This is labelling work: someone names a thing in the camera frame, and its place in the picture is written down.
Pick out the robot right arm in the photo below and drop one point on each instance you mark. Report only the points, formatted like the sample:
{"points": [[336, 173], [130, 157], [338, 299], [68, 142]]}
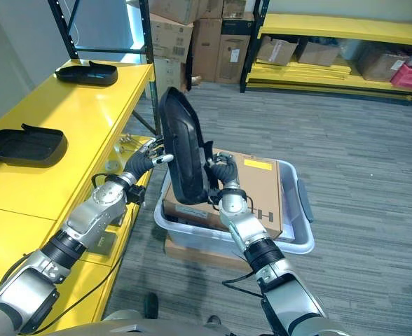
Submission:
{"points": [[255, 238]]}

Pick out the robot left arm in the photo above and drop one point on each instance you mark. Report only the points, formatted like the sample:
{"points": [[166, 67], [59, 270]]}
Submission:
{"points": [[87, 217]]}

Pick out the labelled cardboard box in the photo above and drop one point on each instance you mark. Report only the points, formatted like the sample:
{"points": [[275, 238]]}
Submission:
{"points": [[171, 36]]}

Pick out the flat brown cardboard box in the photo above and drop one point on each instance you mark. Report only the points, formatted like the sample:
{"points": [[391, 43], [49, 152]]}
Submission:
{"points": [[262, 189]]}

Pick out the yellow shelf unit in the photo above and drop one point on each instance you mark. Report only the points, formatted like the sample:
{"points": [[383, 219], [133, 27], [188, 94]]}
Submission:
{"points": [[73, 140]]}

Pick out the translucent plastic box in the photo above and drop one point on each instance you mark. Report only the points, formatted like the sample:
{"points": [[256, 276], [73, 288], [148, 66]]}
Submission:
{"points": [[297, 231]]}

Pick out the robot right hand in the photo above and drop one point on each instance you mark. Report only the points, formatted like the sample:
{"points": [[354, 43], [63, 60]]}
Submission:
{"points": [[226, 171]]}

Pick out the black flat box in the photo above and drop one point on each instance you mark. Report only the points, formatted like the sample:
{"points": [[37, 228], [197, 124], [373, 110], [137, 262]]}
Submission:
{"points": [[237, 27]]}

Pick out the flat cardboard under box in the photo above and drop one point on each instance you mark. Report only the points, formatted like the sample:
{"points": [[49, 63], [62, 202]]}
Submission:
{"points": [[199, 255]]}

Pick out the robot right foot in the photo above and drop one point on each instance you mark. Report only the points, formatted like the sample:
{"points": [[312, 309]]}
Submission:
{"points": [[213, 320]]}

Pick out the black sole-shaped part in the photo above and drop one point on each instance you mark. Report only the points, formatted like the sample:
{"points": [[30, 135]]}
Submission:
{"points": [[183, 154], [87, 74], [25, 145]]}

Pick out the black metal shelf frame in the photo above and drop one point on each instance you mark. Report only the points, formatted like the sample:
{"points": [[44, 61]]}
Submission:
{"points": [[148, 70]]}

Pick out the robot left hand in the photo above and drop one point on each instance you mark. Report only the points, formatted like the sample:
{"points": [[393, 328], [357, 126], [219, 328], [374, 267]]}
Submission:
{"points": [[141, 164]]}

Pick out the tall brown cardboard box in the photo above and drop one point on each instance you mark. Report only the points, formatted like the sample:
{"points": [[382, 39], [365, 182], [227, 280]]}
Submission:
{"points": [[206, 49]]}

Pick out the pale cardboard box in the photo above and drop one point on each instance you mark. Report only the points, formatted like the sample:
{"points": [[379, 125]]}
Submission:
{"points": [[169, 75]]}

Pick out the yellow shelf with black posts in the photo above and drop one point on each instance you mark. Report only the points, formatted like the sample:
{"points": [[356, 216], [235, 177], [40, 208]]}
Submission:
{"points": [[332, 28]]}

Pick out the metal bolts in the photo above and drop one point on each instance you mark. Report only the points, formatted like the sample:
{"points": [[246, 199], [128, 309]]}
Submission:
{"points": [[128, 141]]}

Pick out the red box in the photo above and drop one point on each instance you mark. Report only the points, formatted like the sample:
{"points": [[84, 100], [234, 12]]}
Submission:
{"points": [[411, 77]]}

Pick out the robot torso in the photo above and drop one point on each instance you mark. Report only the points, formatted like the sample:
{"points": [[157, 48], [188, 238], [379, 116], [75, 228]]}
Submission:
{"points": [[150, 327]]}

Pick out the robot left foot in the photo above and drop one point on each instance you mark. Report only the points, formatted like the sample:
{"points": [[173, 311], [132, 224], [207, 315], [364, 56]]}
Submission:
{"points": [[151, 305]]}

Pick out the cardboard box with print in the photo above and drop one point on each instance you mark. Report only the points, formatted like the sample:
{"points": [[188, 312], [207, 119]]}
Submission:
{"points": [[232, 59]]}

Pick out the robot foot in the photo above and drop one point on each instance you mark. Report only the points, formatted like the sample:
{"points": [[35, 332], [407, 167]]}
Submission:
{"points": [[151, 305], [213, 320]]}

